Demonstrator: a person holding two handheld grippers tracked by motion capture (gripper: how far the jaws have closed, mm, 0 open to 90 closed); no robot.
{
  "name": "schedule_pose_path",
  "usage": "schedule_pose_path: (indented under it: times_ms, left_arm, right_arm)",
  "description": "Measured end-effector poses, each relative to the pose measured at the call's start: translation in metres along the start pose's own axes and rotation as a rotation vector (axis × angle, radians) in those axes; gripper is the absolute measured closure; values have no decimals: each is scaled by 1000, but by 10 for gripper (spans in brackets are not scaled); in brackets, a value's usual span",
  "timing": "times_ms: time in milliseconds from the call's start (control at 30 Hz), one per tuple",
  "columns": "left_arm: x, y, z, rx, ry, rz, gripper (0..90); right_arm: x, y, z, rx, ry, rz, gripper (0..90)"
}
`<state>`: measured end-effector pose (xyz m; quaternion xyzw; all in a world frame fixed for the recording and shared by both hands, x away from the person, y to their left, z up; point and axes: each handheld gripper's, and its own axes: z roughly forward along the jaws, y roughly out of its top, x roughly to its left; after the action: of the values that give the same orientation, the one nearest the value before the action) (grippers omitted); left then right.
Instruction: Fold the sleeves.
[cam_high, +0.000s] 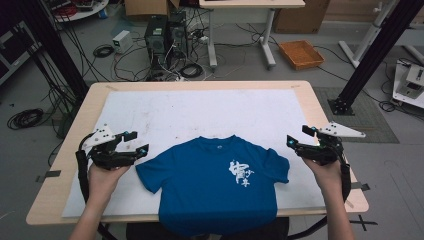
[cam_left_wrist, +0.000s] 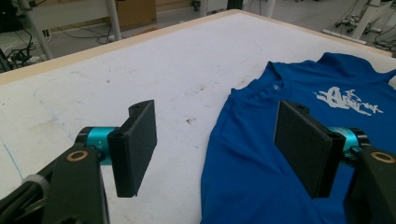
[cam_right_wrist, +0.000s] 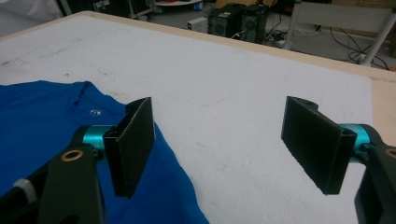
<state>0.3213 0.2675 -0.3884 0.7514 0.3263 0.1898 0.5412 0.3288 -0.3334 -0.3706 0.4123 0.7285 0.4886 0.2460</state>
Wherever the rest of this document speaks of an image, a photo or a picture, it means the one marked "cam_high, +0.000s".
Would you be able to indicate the cardboard box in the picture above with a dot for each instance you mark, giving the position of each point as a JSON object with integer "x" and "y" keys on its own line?
{"x": 300, "y": 16}
{"x": 146, "y": 7}

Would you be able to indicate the white metal stand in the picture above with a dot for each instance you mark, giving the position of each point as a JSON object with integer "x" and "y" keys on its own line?
{"x": 366, "y": 36}

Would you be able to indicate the black metal frame post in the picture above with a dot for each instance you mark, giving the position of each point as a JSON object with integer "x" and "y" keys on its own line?
{"x": 56, "y": 50}
{"x": 376, "y": 53}

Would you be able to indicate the round white table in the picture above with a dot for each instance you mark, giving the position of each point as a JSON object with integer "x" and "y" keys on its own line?
{"x": 80, "y": 8}

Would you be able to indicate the grey shelf rack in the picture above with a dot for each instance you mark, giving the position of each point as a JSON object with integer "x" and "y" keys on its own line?
{"x": 15, "y": 50}

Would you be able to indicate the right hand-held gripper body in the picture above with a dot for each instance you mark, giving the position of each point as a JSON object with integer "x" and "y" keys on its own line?
{"x": 321, "y": 153}

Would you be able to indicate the person's left hand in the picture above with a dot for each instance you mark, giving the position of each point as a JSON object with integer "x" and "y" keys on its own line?
{"x": 103, "y": 183}

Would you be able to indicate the grey floor mat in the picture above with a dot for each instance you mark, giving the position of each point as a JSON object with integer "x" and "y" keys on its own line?
{"x": 366, "y": 116}

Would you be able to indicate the white table mat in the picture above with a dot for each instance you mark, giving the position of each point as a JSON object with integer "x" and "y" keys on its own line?
{"x": 200, "y": 113}

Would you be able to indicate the blue T-shirt with white print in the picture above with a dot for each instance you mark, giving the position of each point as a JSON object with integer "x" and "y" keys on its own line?
{"x": 206, "y": 193}

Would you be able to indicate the black computer tower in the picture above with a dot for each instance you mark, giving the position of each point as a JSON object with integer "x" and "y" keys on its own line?
{"x": 178, "y": 35}
{"x": 156, "y": 43}

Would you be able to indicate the white machine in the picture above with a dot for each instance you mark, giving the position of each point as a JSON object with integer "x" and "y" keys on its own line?
{"x": 411, "y": 83}

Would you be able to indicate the black tape cross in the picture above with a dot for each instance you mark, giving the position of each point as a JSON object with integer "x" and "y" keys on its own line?
{"x": 363, "y": 222}

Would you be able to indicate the small white box device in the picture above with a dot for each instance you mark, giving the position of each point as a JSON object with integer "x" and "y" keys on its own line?
{"x": 122, "y": 41}

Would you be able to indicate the person's right hand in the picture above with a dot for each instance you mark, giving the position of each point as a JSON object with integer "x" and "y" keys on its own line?
{"x": 328, "y": 178}

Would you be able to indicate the grey tape strip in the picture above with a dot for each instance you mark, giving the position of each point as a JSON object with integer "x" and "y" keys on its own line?
{"x": 50, "y": 174}
{"x": 361, "y": 186}

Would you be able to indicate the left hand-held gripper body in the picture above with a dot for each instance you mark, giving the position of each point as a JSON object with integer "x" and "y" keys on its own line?
{"x": 106, "y": 156}

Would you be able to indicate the white desk with legs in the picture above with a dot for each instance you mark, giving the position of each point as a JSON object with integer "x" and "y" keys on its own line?
{"x": 250, "y": 3}

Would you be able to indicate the orange tray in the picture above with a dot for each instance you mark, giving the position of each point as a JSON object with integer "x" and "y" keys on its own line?
{"x": 301, "y": 54}

